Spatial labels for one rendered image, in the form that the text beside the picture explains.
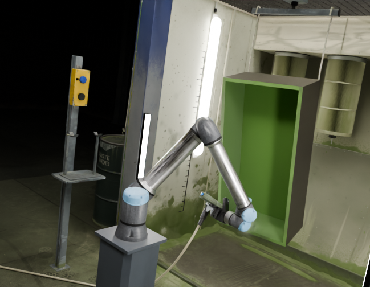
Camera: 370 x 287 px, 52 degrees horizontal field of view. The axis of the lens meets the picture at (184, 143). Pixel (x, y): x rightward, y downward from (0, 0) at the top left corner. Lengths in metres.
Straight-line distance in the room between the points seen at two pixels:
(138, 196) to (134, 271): 0.42
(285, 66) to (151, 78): 1.53
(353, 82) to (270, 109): 0.98
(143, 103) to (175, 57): 0.49
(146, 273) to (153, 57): 1.60
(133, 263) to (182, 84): 1.66
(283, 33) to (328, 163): 1.37
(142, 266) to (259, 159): 1.44
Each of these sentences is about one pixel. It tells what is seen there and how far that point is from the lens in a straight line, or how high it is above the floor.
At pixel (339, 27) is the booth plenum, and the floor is 2.21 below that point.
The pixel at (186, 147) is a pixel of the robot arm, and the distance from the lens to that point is 2.29.
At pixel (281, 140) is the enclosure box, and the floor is 1.21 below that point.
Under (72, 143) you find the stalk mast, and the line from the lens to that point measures 2.92.
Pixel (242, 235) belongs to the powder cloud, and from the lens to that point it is 3.07.
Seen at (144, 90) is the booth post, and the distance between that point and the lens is 2.99.
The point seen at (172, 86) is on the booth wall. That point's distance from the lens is 3.20.
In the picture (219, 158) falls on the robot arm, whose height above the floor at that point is 1.17.
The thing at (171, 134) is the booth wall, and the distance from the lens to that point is 3.28.
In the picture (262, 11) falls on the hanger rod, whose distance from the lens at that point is 3.12.
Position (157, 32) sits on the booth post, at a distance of 3.04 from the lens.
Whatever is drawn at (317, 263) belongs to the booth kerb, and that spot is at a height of 0.12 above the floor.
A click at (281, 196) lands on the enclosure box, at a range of 3.25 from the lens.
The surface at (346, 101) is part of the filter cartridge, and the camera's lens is 3.75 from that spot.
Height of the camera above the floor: 1.59
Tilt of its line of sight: 10 degrees down
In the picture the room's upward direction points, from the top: 8 degrees clockwise
